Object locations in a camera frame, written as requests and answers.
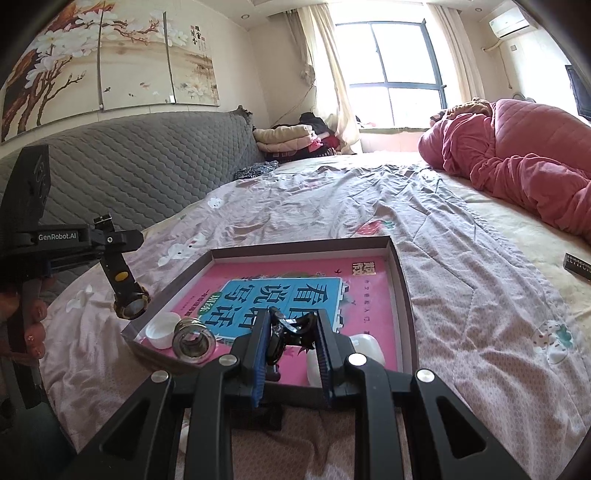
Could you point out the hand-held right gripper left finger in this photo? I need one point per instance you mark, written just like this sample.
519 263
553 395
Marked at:
261 350

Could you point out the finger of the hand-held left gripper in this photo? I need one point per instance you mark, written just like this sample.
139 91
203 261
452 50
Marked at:
102 221
121 241

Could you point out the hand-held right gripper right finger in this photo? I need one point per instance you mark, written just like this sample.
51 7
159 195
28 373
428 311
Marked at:
322 364

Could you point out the black hair clip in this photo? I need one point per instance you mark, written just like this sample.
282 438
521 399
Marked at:
279 344

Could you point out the white earbuds case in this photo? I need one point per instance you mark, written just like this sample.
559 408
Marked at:
369 346

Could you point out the yellow digital watch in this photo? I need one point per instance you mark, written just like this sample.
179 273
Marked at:
131 304

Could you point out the white ribbed bottle cap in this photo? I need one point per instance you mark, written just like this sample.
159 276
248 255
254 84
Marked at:
159 332

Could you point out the grey cardboard tray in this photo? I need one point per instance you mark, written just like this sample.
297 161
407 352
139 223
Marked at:
401 295

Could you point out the person's left hand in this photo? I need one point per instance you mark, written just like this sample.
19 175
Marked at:
34 332

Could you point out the pink picture book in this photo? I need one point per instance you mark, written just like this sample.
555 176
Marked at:
277 295

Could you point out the grey quilted headboard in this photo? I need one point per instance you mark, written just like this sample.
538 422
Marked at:
138 166

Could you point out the flower painting panel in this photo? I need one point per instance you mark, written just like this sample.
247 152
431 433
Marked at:
194 64
51 60
134 60

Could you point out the dark patterned cloth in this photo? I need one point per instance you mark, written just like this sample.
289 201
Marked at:
256 170

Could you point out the printed pink bed cover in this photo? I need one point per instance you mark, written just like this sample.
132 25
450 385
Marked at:
438 258

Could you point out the stack of folded clothes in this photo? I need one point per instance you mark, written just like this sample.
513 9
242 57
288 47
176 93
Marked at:
281 138

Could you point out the cream bed sheet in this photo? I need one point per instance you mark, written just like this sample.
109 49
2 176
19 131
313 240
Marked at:
521 240

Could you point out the cream curtain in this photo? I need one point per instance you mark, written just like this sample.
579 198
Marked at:
328 69
457 50

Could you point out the small black box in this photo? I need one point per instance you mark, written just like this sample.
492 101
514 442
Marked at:
578 266

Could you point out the pink quilted blanket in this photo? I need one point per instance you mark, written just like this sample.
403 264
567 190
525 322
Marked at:
517 152

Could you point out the brown knitted cloth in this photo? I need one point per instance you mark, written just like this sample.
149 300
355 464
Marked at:
471 107

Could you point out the dark framed window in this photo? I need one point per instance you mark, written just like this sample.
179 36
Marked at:
397 60

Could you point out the black television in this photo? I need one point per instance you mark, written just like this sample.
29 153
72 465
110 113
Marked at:
581 92

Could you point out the white air conditioner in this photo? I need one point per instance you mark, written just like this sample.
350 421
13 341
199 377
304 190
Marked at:
512 21

